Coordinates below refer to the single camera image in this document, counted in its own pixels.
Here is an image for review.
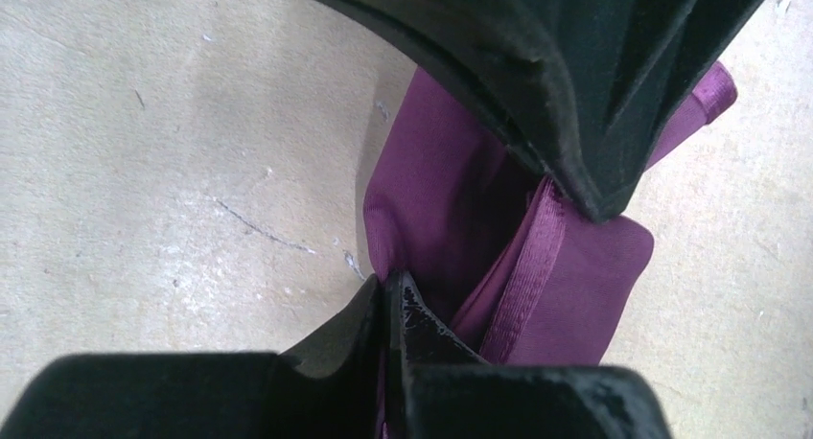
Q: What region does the purple cloth napkin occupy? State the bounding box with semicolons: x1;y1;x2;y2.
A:
362;61;739;439

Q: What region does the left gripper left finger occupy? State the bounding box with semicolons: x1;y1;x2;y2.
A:
1;277;382;438

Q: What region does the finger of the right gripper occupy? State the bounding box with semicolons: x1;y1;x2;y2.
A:
314;0;597;220
558;0;764;223

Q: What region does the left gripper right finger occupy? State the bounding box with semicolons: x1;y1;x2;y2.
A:
384;273;671;438

